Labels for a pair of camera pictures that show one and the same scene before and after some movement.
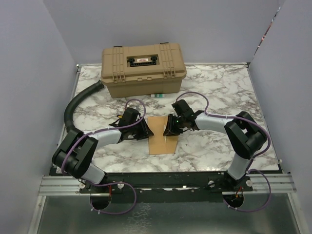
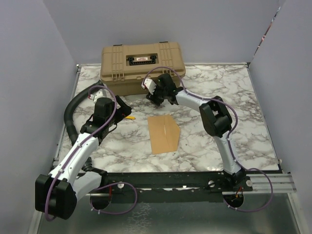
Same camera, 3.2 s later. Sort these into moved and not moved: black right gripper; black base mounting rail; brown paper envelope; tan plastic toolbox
Moved: black right gripper
Not moved: black base mounting rail; tan plastic toolbox; brown paper envelope
